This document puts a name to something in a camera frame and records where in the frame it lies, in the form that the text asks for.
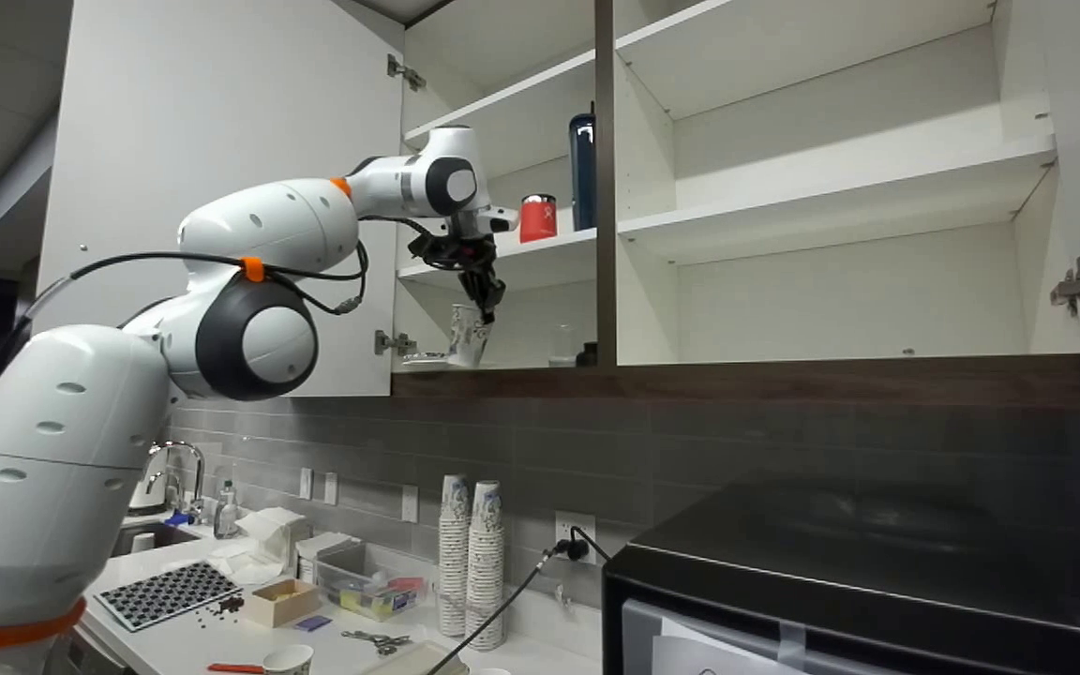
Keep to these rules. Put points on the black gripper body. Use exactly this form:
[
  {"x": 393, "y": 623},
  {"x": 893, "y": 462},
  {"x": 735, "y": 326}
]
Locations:
[{"x": 458, "y": 251}]

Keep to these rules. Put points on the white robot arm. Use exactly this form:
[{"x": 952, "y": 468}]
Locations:
[{"x": 92, "y": 426}]

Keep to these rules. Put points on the red cup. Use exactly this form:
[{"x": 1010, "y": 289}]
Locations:
[{"x": 538, "y": 221}]

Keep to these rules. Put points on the paper cup with grey pattern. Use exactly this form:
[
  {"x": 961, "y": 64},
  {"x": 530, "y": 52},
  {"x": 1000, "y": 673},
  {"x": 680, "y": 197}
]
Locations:
[{"x": 285, "y": 659}]

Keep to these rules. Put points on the metal door hinge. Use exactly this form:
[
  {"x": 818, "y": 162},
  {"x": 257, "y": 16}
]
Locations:
[
  {"x": 405, "y": 74},
  {"x": 1072, "y": 286},
  {"x": 390, "y": 344}
]

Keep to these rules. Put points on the dark blue bottle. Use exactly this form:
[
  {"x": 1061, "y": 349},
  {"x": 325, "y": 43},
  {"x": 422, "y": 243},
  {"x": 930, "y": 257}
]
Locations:
[{"x": 582, "y": 172}]

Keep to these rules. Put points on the stack of paper cups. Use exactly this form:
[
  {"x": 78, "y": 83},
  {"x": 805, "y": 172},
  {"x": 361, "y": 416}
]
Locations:
[
  {"x": 455, "y": 551},
  {"x": 483, "y": 566}
]

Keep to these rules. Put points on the clear plastic container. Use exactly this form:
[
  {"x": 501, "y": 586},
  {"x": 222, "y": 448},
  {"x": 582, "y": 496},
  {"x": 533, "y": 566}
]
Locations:
[{"x": 366, "y": 582}]

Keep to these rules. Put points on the white crumpled cloth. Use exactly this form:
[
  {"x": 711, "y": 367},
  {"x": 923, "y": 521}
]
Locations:
[{"x": 270, "y": 531}]

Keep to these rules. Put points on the small clear bottle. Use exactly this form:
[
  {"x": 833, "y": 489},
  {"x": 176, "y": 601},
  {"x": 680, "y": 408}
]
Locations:
[{"x": 227, "y": 513}]

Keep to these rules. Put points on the metal faucet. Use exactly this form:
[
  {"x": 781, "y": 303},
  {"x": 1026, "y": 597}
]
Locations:
[{"x": 193, "y": 482}]

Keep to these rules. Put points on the blue packet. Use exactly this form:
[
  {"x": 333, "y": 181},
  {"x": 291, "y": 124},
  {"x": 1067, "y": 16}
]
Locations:
[{"x": 311, "y": 621}]

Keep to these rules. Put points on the small wooden box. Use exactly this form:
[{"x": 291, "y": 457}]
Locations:
[{"x": 280, "y": 607}]

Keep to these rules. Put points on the black grid tray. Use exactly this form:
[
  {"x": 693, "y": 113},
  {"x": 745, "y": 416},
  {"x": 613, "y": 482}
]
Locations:
[{"x": 165, "y": 594}]

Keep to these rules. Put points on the black microwave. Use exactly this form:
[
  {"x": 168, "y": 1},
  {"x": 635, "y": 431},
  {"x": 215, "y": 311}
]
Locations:
[{"x": 865, "y": 576}]

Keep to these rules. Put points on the white wall switch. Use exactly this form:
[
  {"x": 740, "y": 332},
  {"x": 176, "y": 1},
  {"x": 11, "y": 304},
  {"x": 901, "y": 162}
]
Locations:
[
  {"x": 331, "y": 489},
  {"x": 411, "y": 504},
  {"x": 305, "y": 486}
]

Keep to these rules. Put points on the white wall outlet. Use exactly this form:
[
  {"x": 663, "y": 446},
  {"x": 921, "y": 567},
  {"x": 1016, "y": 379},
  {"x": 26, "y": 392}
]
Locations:
[{"x": 575, "y": 526}]

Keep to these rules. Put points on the white wall cabinet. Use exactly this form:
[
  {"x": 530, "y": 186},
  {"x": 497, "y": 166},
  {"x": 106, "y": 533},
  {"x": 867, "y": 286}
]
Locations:
[{"x": 815, "y": 191}]

